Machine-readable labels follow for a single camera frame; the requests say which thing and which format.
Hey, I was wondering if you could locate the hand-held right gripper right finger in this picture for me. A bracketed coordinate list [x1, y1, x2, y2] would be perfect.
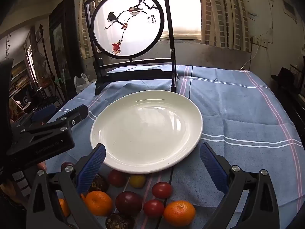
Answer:
[200, 142, 280, 229]

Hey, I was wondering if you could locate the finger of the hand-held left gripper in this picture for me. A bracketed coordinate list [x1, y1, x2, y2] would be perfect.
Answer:
[8, 104, 89, 151]
[30, 103, 58, 123]

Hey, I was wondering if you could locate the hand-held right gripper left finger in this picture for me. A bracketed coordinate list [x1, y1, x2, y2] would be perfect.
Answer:
[26, 143, 107, 229]

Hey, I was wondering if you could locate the wrinkled dark passion fruit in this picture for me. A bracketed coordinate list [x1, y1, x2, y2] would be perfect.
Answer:
[105, 213, 135, 229]
[89, 174, 109, 193]

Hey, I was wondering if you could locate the large mandarin orange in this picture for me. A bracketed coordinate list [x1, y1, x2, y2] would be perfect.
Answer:
[84, 191, 113, 217]

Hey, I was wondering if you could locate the yellow plum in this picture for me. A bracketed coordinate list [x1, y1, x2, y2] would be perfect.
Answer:
[129, 175, 146, 189]

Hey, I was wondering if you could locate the dark red plum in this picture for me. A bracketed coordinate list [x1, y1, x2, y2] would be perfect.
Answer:
[115, 191, 143, 215]

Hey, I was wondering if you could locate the red tomato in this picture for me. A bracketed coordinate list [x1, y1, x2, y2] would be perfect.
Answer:
[152, 182, 173, 199]
[143, 199, 165, 218]

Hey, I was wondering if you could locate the white plate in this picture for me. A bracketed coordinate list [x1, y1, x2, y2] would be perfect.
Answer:
[90, 90, 204, 174]

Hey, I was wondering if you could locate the white plastic bag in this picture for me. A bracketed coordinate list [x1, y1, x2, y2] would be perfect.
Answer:
[75, 73, 92, 93]

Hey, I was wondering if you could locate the bookshelf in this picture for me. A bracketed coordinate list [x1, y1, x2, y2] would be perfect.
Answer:
[10, 60, 31, 96]

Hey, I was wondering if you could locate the blue striped tablecloth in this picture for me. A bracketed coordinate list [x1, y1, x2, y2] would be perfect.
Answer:
[45, 64, 303, 229]

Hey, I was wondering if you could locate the standing fan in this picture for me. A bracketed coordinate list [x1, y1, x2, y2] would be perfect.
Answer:
[33, 51, 47, 77]

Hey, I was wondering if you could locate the brick pattern curtain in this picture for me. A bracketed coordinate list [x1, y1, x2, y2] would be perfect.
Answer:
[201, 0, 250, 52]
[79, 0, 105, 60]

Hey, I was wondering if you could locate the round bird painting table screen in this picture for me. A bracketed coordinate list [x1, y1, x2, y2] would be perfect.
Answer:
[84, 0, 179, 95]

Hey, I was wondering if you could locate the black hat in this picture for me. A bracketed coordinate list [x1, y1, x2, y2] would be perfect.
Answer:
[271, 67, 296, 83]

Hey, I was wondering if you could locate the window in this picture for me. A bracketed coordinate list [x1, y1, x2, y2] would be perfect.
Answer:
[148, 0, 202, 40]

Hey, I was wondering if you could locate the white cable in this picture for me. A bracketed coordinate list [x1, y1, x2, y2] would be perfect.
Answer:
[241, 44, 260, 70]

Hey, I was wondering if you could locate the white wall socket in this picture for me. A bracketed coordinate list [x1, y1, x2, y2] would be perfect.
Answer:
[250, 36, 268, 46]

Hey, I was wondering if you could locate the wall vent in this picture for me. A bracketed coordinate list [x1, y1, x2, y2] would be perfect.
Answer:
[282, 0, 297, 24]

